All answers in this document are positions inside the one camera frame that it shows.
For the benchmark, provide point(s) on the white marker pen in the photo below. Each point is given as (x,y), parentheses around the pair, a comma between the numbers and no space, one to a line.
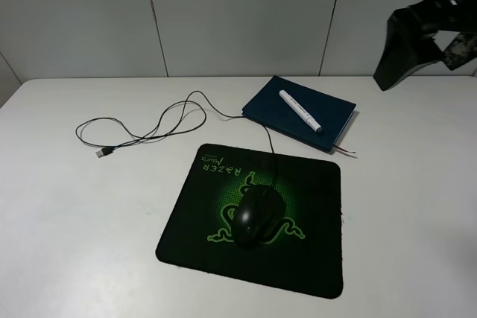
(301,112)

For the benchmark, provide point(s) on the black green razer mousepad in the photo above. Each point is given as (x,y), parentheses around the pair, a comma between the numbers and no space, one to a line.
(301,252)

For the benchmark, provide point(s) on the black computer mouse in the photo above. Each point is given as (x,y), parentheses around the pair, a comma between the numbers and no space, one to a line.
(258,212)

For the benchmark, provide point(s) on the dark blue notebook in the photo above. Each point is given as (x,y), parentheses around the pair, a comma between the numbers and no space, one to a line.
(269,108)

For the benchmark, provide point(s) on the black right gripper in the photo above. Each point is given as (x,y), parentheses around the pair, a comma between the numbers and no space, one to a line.
(410,41)

